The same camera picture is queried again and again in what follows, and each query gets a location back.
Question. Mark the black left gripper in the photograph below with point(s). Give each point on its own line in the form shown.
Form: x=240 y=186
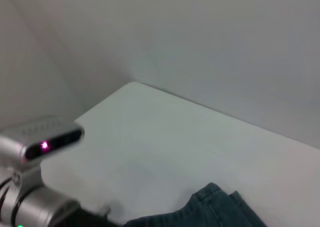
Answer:
x=85 y=218

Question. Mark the blue denim shorts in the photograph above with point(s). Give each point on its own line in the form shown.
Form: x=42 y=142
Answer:
x=205 y=209

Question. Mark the silver and white left arm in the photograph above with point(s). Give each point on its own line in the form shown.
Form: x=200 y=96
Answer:
x=32 y=204

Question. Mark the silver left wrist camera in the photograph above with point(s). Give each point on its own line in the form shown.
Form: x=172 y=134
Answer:
x=37 y=139

